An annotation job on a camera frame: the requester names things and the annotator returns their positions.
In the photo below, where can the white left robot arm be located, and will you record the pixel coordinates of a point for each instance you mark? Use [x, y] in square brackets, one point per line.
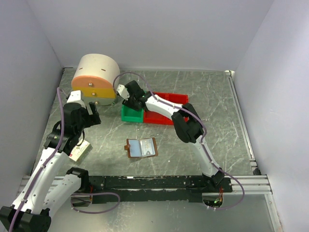
[33, 209]

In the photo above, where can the round mini drawer cabinet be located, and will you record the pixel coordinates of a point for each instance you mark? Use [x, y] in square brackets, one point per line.
[95, 78]

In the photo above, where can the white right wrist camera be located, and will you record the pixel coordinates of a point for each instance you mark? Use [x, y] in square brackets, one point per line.
[122, 92]

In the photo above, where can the white cardboard box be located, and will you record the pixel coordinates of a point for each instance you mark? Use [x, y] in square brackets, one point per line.
[78, 151]

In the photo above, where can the brown leather card holder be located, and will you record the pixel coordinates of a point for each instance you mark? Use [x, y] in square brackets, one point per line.
[133, 148]

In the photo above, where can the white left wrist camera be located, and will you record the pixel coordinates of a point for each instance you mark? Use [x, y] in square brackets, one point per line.
[76, 97]

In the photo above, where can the red right plastic bin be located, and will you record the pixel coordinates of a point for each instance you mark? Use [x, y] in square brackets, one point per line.
[178, 98]

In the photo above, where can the red middle plastic bin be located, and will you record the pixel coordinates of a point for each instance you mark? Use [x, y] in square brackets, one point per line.
[156, 118]

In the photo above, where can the red plastic bin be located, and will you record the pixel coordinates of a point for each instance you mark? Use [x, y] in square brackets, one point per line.
[178, 98]
[156, 118]

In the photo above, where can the white card in holder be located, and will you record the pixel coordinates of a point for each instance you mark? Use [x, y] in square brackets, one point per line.
[147, 147]

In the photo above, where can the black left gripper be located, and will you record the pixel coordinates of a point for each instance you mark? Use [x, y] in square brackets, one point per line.
[91, 119]

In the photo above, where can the green plastic bin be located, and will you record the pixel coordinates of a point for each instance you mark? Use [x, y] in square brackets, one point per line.
[131, 115]

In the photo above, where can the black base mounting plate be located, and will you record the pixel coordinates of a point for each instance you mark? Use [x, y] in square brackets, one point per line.
[191, 188]

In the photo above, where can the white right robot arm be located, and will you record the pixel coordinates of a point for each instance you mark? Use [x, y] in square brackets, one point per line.
[187, 124]

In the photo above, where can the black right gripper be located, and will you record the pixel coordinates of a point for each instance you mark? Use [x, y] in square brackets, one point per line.
[128, 103]

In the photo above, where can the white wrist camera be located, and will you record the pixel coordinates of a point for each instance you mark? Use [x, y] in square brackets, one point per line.
[122, 92]
[76, 97]

